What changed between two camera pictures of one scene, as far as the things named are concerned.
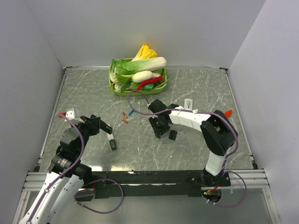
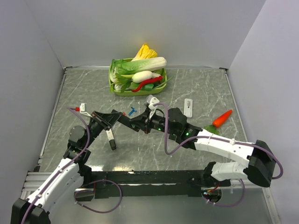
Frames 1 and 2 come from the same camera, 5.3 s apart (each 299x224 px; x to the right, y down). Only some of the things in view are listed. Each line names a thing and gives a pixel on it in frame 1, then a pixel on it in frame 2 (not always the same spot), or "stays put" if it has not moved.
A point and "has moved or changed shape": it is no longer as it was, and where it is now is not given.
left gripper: [93, 123] → [106, 120]
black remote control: [103, 126] has moved or changed shape
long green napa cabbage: [124, 66] stays put
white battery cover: [188, 103] stays put
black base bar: [116, 184] stays put
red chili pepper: [158, 79] stays put
